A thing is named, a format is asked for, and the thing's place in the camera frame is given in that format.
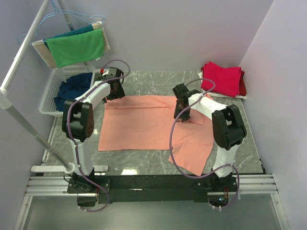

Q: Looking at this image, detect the green towel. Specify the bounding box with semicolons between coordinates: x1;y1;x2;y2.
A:
46;29;105;68

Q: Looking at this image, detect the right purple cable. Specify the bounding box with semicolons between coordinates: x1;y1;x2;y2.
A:
169;79;240;210

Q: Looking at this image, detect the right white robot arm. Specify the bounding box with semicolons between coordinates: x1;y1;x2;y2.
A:
169;83;247;191

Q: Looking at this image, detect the navy blue t shirt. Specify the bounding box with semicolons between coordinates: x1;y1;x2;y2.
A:
54;72;92;112

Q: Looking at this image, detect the beige towel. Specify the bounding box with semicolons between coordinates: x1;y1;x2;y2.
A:
32;21;110;69

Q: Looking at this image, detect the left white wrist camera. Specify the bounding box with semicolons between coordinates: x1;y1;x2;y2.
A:
99;69;109;81

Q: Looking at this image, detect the salmon pink t shirt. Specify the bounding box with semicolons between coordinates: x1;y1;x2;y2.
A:
98;95;214;176

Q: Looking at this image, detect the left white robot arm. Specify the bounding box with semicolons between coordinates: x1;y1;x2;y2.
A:
62;68;125;193

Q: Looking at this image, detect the folded white t shirt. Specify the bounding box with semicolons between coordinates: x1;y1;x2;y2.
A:
198;72;247;100

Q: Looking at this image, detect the folded magenta t shirt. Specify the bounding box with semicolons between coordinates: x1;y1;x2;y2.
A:
202;62;242;98

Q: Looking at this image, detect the aluminium rail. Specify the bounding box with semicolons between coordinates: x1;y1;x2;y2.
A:
15;174;290;230

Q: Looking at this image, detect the black base beam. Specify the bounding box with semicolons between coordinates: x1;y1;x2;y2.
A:
67;174;238;204

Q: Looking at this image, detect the blue wire hanger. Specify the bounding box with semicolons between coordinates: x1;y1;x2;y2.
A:
17;0;106;46

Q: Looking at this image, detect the white plastic laundry basket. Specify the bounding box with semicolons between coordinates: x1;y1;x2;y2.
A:
39;65;96;117

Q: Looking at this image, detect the teal towel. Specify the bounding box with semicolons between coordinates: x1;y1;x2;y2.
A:
49;24;94;39

